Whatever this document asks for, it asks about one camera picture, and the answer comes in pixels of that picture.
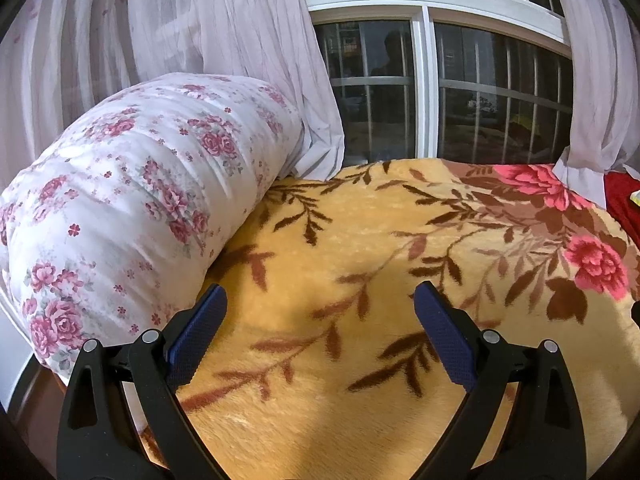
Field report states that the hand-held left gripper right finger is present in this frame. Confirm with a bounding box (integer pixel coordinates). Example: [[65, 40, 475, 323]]
[[413, 280, 588, 480]]

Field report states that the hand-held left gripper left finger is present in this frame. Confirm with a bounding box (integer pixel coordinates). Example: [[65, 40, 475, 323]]
[[56, 283, 231, 480]]

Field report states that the yellow floral plush blanket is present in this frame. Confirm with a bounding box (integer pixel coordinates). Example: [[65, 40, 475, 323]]
[[135, 157, 640, 480]]

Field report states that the white floral rolled quilt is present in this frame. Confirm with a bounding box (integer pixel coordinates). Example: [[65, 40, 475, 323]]
[[0, 72, 307, 379]]

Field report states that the red cloth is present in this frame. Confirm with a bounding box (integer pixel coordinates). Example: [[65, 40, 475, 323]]
[[602, 170, 640, 243]]

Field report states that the white framed barred window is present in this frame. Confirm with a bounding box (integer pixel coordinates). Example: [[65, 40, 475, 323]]
[[294, 0, 576, 167]]

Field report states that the sheer white curtain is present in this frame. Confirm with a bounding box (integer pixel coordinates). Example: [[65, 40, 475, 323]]
[[542, 0, 640, 211], [0, 0, 347, 182]]

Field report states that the brown wooden bed frame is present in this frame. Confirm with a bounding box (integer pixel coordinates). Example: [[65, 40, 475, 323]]
[[9, 354, 69, 467]]

